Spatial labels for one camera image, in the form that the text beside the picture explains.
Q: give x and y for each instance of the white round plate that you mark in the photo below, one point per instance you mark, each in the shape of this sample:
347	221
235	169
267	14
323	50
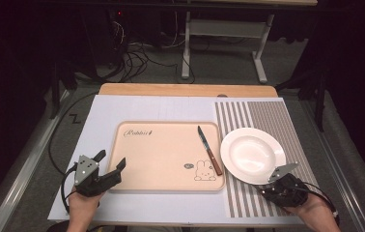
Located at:
251	154

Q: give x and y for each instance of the striped white placemat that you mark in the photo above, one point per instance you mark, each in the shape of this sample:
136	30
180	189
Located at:
138	108

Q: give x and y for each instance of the person's right hand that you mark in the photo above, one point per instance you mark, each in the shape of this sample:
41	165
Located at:
314	209

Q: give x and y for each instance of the grey striped placemat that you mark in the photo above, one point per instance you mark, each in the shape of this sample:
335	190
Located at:
267	116

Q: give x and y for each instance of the black stand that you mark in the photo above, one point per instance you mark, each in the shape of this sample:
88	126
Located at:
320	103
55	90

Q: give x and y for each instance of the metal floor rail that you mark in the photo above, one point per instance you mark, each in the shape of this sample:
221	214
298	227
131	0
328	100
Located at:
330	161
29	161

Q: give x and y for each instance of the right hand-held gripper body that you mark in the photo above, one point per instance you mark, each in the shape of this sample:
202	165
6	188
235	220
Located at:
286	191

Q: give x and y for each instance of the white metal stand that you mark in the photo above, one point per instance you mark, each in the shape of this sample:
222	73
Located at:
222	29

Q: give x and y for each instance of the beige tray with rabbit print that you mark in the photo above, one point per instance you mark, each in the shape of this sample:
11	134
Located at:
161	161

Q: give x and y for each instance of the person's left hand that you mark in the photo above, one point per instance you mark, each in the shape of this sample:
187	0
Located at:
82	206

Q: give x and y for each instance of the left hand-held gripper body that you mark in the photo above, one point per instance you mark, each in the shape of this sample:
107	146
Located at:
85	170

